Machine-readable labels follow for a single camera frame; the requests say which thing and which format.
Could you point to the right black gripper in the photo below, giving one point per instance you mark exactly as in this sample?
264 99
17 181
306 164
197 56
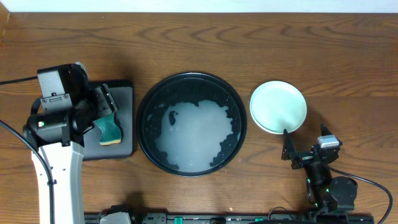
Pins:
290 152

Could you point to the green yellow sponge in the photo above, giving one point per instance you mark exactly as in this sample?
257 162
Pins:
110 131

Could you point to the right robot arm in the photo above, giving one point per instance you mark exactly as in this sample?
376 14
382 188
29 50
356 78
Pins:
329 194

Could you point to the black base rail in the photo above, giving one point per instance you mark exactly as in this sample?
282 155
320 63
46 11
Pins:
124 214

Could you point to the rectangular black tray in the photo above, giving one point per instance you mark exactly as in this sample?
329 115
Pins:
122 92

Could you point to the round black tray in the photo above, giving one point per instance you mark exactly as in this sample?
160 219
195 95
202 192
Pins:
191 124

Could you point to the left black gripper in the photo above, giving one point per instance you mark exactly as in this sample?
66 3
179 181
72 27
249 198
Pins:
107 102

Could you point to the mint plate top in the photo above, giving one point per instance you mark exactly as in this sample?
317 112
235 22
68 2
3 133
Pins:
277 106

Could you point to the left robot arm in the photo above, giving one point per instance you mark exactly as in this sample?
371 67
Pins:
58 170

